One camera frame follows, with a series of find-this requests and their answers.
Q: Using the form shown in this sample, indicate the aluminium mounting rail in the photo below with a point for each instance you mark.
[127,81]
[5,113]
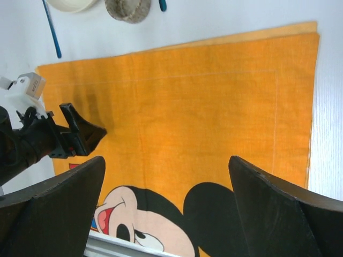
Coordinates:
[99,244]

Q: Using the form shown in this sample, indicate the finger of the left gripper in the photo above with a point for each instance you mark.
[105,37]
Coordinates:
[81,136]

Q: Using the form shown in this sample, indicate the cream round plate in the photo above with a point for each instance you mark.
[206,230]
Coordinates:
[71,6]

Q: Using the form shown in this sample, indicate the orange Mickey Mouse cloth placemat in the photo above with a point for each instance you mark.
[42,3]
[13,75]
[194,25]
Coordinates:
[176,115]

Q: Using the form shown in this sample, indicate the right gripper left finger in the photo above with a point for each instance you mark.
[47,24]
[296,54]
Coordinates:
[53,217]

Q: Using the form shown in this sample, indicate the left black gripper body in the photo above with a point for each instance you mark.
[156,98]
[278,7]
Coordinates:
[40,137]

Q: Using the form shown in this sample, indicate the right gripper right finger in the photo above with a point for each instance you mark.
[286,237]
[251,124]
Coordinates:
[279,218]

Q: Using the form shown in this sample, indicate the blue metallic fork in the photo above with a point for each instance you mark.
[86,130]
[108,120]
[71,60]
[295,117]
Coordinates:
[52,30]

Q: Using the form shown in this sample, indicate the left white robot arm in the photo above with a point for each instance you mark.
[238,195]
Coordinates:
[9,167]

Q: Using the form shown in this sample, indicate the small speckled stone cup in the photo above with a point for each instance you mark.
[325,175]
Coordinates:
[130,11]

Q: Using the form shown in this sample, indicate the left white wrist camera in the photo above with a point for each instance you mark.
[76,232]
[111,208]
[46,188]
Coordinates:
[25,92]

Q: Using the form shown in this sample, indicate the blue metallic spoon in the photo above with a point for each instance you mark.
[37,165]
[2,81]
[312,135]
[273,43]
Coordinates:
[163,5]

